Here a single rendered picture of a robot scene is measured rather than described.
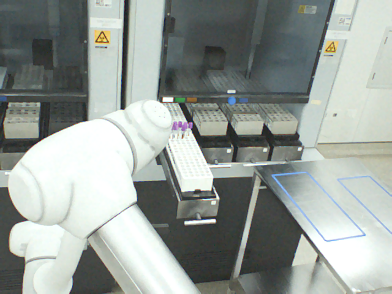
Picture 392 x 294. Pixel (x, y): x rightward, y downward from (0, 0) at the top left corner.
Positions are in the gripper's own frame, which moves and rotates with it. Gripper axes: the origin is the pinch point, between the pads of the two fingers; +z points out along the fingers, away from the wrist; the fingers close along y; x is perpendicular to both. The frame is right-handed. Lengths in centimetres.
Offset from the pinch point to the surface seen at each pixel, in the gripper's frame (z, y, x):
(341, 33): 74, 46, -50
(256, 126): 47, 44, -12
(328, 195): 58, 3, -8
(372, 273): 53, -32, -8
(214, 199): 19.0, 5.5, -5.9
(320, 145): 158, 157, 66
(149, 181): 4.1, 37.0, 8.4
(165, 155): 8.1, 33.2, -5.9
